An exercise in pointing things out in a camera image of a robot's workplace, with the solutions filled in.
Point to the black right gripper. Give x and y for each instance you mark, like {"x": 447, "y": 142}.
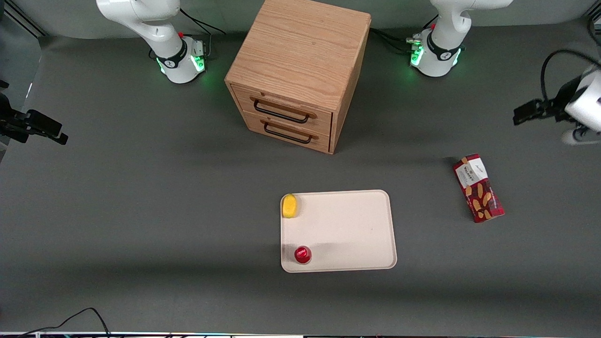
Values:
{"x": 14, "y": 123}

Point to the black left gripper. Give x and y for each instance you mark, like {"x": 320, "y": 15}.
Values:
{"x": 554, "y": 106}

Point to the wooden two-drawer cabinet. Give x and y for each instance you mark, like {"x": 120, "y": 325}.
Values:
{"x": 296, "y": 51}

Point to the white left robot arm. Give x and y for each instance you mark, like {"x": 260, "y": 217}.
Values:
{"x": 441, "y": 47}

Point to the yellow lemon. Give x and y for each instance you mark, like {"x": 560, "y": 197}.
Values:
{"x": 289, "y": 206}

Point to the beige plastic tray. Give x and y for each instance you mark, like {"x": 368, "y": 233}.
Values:
{"x": 347, "y": 230}

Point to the small red cup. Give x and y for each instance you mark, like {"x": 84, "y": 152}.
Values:
{"x": 303, "y": 255}

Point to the red tartan shortbread cookie box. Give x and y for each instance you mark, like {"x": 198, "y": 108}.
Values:
{"x": 479, "y": 190}

